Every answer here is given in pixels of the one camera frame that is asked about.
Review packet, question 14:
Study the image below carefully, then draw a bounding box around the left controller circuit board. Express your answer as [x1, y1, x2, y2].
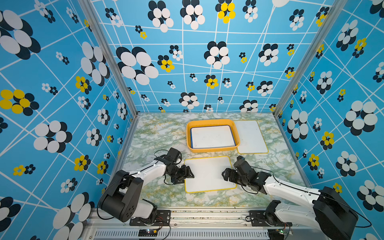
[138, 229, 158, 238]

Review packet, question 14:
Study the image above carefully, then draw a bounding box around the yellow framed whiteboard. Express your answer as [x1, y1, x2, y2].
[235, 121, 269, 154]
[185, 156, 237, 194]

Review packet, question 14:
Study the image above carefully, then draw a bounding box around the right aluminium frame post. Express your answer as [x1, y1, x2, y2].
[274, 0, 348, 120]

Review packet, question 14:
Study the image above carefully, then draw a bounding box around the controller circuit board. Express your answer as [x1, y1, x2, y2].
[268, 230, 286, 240]
[138, 229, 158, 238]

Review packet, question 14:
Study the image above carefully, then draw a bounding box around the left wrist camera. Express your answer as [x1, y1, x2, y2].
[166, 148, 182, 165]

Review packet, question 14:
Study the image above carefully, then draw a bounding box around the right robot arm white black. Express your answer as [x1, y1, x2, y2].
[222, 168, 359, 240]

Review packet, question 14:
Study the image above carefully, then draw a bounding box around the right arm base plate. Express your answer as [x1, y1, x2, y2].
[245, 210, 293, 228]

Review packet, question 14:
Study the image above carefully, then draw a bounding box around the left aluminium frame post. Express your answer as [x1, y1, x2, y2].
[79, 0, 138, 119]

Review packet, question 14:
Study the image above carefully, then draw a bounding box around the yellow plastic storage box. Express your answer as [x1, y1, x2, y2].
[187, 119, 240, 153]

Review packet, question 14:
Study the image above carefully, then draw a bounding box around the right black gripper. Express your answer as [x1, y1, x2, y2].
[219, 168, 248, 187]

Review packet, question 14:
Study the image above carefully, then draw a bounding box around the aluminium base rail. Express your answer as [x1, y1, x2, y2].
[80, 206, 343, 240]

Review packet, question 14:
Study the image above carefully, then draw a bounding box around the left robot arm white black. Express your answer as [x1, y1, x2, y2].
[97, 161, 195, 224]

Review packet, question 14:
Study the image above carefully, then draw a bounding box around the right controller circuit board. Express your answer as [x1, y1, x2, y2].
[268, 230, 286, 240]

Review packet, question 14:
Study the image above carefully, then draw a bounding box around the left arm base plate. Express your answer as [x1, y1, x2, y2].
[130, 210, 171, 227]

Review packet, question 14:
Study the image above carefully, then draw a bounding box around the aluminium frame post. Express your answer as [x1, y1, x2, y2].
[79, 0, 138, 119]
[274, 0, 348, 120]

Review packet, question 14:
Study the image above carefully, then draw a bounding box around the blue framed whiteboard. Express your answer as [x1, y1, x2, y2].
[189, 125, 237, 150]
[190, 125, 236, 149]

